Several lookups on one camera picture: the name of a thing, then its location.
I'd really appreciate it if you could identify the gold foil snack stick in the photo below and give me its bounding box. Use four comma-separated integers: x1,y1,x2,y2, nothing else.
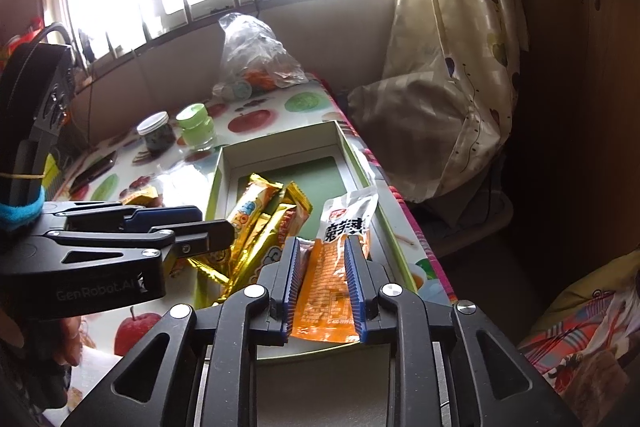
220,204,296,303
227,173,283,253
187,257,233,288

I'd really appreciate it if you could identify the cream patterned curtain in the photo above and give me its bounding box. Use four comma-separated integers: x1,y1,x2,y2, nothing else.
347,0,531,208

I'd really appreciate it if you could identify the fruit print tablecloth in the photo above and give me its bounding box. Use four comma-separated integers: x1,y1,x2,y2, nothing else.
45,77,458,408

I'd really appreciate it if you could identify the brown wooden cabinet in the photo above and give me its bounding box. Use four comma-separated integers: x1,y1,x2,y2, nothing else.
505,0,640,288

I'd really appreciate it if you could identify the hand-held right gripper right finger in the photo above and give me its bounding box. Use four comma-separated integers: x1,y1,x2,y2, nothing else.
344,236,583,427

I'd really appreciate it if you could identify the orange and white snack packet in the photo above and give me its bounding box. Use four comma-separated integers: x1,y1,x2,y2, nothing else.
290,187,379,345

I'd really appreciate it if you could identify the blue fuzzy band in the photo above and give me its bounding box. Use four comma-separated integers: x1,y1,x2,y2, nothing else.
0,199,47,234

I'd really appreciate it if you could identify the orange wrapped snack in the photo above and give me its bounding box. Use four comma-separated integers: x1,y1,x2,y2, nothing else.
245,69,277,91

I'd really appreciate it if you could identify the grey plastic tub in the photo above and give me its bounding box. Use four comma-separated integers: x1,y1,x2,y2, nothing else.
435,187,516,254

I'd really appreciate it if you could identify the person's left hand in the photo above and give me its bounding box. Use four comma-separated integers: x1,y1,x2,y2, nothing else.
50,314,84,366

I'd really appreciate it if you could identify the clear plastic bag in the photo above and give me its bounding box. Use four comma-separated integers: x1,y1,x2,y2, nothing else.
212,13,310,100

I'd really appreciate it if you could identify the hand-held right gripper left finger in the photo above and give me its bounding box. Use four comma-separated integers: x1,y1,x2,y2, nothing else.
62,236,303,427

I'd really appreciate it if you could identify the green lid jar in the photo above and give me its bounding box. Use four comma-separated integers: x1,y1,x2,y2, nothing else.
176,103,217,150

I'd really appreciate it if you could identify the colourful plaid blanket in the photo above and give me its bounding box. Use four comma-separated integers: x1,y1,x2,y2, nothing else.
517,252,640,408

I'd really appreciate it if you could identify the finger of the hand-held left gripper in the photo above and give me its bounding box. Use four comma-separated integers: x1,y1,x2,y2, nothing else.
42,202,203,232
0,219,236,278

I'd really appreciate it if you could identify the dark flat object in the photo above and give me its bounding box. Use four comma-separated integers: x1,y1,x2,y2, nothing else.
71,155,119,196

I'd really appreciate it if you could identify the green cardboard box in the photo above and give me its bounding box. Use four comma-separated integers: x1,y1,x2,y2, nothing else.
192,121,418,360

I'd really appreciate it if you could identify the black cable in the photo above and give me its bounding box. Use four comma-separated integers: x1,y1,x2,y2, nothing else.
85,67,98,150

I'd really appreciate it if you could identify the white lid dark jar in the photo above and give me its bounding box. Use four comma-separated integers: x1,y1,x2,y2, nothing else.
136,112,177,154

